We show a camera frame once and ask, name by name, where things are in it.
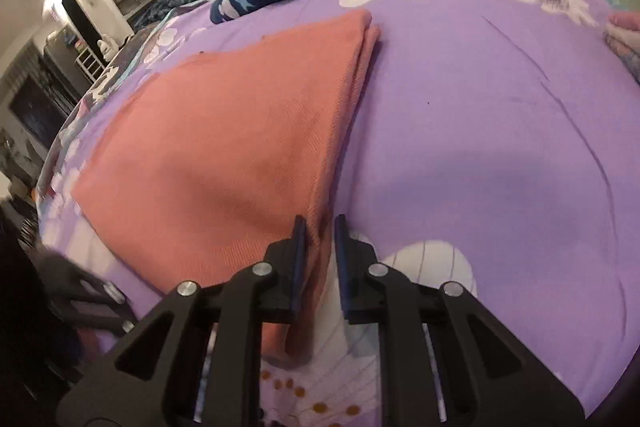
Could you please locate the stack of folded clothes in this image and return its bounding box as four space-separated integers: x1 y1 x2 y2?
604 11 640 82

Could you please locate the purple floral bed sheet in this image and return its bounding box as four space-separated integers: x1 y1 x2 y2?
39 0 639 412

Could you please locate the white shelf rack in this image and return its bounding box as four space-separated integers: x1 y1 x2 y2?
75 46 106 83

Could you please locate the white bear figurine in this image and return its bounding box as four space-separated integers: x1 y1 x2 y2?
98 36 119 63

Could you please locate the coral pink long-sleeve shirt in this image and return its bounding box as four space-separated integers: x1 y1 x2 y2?
72 10 381 364

